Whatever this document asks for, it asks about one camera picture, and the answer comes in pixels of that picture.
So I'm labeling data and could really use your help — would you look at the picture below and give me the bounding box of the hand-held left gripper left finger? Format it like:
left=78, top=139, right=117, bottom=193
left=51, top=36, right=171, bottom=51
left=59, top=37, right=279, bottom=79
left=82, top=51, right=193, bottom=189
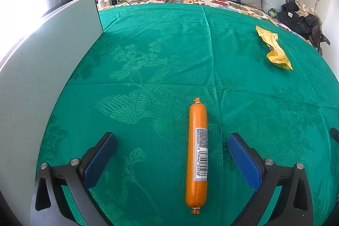
left=30, top=131, right=118, bottom=226

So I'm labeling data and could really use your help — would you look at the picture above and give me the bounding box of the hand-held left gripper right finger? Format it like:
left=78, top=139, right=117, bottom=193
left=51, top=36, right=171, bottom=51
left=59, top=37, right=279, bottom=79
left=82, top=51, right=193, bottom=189
left=227, top=133, right=314, bottom=226

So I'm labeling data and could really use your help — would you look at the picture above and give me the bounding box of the orange sausage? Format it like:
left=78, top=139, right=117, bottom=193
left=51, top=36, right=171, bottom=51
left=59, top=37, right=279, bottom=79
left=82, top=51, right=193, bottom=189
left=185, top=98, right=209, bottom=215

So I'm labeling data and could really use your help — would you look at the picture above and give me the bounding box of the white cardboard box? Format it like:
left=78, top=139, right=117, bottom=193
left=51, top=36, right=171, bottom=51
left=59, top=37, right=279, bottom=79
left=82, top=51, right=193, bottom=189
left=0, top=0, right=104, bottom=189

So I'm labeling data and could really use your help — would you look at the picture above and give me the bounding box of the yellow snack packet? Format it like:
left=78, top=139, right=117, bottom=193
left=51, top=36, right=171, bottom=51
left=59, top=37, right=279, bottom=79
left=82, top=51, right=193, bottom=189
left=256, top=25, right=293, bottom=71

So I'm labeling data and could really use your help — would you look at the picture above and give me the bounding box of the black bag with clothes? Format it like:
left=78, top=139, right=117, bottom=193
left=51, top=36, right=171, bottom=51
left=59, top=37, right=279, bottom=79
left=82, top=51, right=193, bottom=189
left=275, top=1, right=322, bottom=38

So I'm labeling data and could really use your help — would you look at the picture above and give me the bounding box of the beige cloth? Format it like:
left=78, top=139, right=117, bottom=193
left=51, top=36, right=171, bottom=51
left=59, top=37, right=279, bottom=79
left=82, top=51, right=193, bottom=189
left=295, top=0, right=317, bottom=17

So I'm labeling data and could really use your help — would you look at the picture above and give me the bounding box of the floral bedsheet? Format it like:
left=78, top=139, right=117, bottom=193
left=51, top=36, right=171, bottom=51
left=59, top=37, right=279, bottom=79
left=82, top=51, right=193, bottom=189
left=97, top=0, right=313, bottom=44

